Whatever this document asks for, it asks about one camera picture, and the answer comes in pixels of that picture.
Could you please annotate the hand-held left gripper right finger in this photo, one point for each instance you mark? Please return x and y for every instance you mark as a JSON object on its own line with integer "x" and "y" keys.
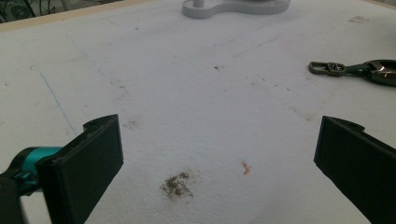
{"x": 358, "y": 165}

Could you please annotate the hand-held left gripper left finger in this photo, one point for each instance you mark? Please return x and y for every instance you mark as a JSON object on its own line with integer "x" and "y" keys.
{"x": 81, "y": 168}

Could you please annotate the white plastic stand base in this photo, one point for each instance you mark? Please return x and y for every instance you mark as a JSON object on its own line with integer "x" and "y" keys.
{"x": 232, "y": 7}

